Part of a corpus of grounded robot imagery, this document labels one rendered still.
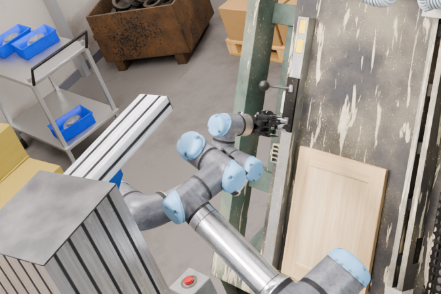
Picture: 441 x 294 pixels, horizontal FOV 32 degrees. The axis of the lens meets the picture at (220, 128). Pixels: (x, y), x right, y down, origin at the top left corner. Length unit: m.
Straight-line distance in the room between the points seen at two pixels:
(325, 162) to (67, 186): 1.25
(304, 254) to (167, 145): 2.78
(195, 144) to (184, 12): 4.39
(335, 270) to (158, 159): 3.67
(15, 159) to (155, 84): 1.51
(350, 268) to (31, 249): 0.73
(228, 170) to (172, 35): 4.42
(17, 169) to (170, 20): 1.80
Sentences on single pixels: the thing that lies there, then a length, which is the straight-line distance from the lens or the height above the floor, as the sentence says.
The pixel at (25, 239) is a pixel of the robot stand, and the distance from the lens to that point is 1.70.
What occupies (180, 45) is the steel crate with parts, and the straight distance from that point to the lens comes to 6.35.
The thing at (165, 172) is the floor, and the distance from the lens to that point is 5.29.
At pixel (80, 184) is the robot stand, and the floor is 2.03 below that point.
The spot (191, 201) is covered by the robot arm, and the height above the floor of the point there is 1.82.
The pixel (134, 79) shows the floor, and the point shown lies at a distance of 6.53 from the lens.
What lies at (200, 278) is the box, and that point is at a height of 0.93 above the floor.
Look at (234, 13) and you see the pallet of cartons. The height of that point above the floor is 0.39.
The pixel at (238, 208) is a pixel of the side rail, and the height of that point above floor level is 1.02.
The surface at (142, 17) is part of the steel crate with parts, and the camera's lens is 6.34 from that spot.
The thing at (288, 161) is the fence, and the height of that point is 1.24.
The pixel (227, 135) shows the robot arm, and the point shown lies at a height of 1.58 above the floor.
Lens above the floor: 2.97
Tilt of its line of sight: 33 degrees down
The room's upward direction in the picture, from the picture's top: 21 degrees counter-clockwise
